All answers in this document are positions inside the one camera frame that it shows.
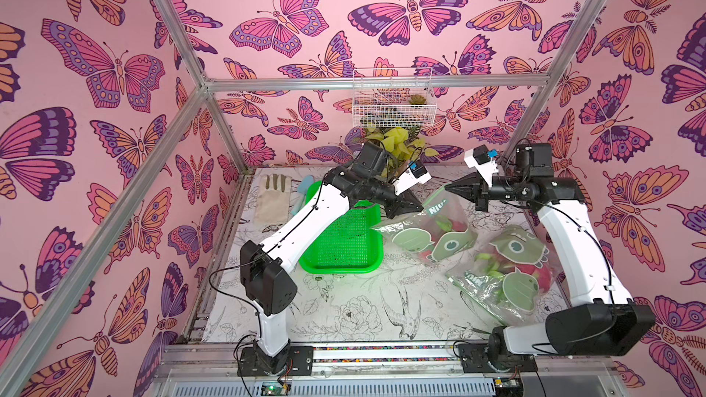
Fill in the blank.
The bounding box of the potted green leafy plant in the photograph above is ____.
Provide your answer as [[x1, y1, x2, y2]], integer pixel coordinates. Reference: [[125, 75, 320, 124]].
[[364, 127, 439, 182]]

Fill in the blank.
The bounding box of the beige green work glove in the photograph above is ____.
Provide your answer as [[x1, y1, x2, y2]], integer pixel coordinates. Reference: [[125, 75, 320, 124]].
[[254, 174, 292, 225]]

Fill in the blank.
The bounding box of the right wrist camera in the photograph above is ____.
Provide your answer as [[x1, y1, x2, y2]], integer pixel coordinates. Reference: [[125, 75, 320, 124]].
[[463, 144, 498, 185]]

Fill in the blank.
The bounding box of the white wire wall basket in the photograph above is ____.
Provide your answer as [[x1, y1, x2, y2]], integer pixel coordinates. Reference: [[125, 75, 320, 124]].
[[349, 75, 438, 129]]

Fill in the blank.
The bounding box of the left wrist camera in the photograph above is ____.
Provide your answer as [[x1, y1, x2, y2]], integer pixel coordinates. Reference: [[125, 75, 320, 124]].
[[393, 161, 431, 195]]

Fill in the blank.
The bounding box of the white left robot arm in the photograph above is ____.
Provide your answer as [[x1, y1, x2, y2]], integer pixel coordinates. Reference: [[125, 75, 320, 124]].
[[239, 143, 431, 375]]

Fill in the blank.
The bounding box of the red dragon fruit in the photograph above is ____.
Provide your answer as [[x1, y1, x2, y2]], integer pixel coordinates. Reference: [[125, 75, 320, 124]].
[[420, 217, 477, 262]]

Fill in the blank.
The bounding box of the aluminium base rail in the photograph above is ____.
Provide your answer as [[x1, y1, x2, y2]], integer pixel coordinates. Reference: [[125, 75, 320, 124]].
[[148, 341, 631, 396]]

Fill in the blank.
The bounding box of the aluminium frame post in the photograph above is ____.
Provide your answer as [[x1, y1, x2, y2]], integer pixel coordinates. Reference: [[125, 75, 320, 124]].
[[131, 0, 249, 172]]

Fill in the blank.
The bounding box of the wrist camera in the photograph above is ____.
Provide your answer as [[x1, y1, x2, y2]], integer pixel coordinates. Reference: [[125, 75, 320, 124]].
[[463, 144, 498, 185], [393, 161, 431, 195]]

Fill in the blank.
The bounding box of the green plastic basket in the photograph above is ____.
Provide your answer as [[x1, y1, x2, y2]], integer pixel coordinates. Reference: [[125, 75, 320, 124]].
[[299, 201, 384, 275]]

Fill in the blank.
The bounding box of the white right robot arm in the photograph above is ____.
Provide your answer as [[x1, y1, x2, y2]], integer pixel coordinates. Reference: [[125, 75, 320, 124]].
[[445, 143, 656, 369]]

